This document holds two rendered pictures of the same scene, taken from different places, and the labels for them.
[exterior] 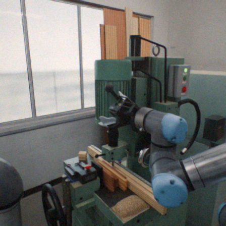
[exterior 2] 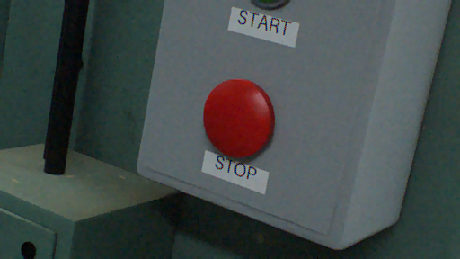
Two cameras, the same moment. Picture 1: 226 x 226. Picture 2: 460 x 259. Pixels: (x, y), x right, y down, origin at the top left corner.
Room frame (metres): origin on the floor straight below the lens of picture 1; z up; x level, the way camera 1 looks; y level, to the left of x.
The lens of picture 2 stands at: (0.85, -0.66, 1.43)
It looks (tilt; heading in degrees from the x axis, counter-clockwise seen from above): 13 degrees down; 66
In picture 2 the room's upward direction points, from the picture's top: 11 degrees clockwise
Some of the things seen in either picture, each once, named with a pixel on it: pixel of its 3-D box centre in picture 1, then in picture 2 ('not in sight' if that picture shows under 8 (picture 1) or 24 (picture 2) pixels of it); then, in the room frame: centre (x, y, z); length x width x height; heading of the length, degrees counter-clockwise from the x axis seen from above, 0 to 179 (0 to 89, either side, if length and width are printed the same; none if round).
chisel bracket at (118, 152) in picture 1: (116, 152); not in sight; (0.96, -0.02, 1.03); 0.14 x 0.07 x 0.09; 126
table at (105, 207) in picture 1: (96, 185); not in sight; (0.88, 0.09, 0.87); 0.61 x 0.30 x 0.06; 36
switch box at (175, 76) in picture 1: (178, 80); (303, 15); (1.02, -0.34, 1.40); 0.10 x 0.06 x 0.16; 126
